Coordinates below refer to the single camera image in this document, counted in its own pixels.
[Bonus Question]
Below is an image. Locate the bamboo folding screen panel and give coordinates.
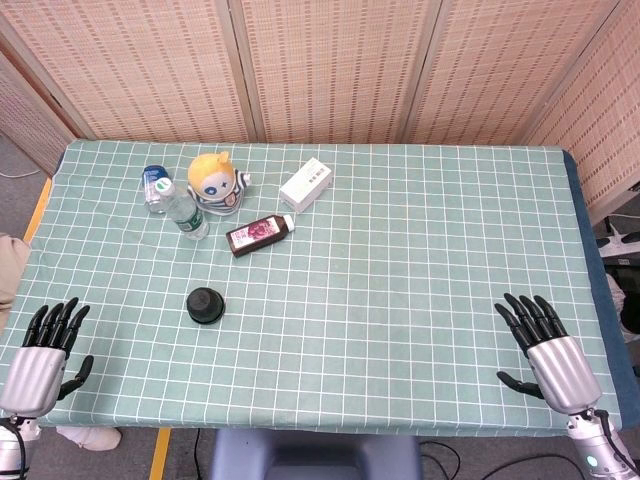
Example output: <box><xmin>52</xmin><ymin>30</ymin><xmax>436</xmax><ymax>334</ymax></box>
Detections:
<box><xmin>0</xmin><ymin>49</ymin><xmax>76</xmax><ymax>176</ymax></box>
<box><xmin>404</xmin><ymin>0</ymin><xmax>626</xmax><ymax>146</ymax></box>
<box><xmin>524</xmin><ymin>0</ymin><xmax>640</xmax><ymax>211</ymax></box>
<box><xmin>0</xmin><ymin>0</ymin><xmax>256</xmax><ymax>144</ymax></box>
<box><xmin>229</xmin><ymin>0</ymin><xmax>444</xmax><ymax>146</ymax></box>

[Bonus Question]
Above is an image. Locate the white shoe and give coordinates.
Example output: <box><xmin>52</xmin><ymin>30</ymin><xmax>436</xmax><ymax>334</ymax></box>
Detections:
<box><xmin>55</xmin><ymin>424</ymin><xmax>123</xmax><ymax>450</ymax></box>

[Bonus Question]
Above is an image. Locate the yellow plush doll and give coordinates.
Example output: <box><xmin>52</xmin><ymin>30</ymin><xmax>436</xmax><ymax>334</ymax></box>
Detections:
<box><xmin>186</xmin><ymin>151</ymin><xmax>251</xmax><ymax>217</ymax></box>

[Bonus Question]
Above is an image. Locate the dark blue table cover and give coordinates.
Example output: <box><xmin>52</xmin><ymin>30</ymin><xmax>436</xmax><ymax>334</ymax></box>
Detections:
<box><xmin>562</xmin><ymin>149</ymin><xmax>640</xmax><ymax>431</ymax></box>

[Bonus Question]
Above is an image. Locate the clear water bottle green label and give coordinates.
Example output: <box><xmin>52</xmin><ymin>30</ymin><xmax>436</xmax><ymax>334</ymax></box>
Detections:
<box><xmin>153</xmin><ymin>178</ymin><xmax>210</xmax><ymax>242</ymax></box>

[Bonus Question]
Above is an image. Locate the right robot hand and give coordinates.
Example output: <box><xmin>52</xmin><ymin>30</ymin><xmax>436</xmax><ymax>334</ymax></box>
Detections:
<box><xmin>493</xmin><ymin>292</ymin><xmax>604</xmax><ymax>415</ymax></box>

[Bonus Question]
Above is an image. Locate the black bag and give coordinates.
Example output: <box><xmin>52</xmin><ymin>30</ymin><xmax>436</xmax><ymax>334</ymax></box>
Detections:
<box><xmin>604</xmin><ymin>262</ymin><xmax>640</xmax><ymax>346</ymax></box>

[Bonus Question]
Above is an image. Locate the blue soda can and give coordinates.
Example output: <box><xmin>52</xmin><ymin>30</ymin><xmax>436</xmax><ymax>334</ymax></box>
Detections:
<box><xmin>141</xmin><ymin>164</ymin><xmax>171</xmax><ymax>215</ymax></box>

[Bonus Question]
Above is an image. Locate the white carton box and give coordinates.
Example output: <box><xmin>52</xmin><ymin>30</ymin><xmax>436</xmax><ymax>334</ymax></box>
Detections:
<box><xmin>278</xmin><ymin>157</ymin><xmax>335</xmax><ymax>215</ymax></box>

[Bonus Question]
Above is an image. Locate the dark juice bottle white cap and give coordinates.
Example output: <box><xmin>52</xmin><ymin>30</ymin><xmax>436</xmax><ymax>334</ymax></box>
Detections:
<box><xmin>225</xmin><ymin>213</ymin><xmax>297</xmax><ymax>259</ymax></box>

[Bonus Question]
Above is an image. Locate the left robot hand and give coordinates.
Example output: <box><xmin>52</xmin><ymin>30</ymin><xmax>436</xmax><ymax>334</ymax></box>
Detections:
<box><xmin>0</xmin><ymin>297</ymin><xmax>95</xmax><ymax>419</ymax></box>

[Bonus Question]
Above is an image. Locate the green checkered tablecloth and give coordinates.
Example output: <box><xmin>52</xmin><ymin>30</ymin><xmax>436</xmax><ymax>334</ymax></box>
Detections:
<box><xmin>0</xmin><ymin>139</ymin><xmax>624</xmax><ymax>440</ymax></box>

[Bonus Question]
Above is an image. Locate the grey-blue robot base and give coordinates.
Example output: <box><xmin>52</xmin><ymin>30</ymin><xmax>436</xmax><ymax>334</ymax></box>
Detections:
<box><xmin>208</xmin><ymin>428</ymin><xmax>424</xmax><ymax>480</ymax></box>

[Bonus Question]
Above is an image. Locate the person's beige trouser leg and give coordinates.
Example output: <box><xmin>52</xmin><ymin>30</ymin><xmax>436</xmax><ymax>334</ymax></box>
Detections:
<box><xmin>0</xmin><ymin>233</ymin><xmax>32</xmax><ymax>334</ymax></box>

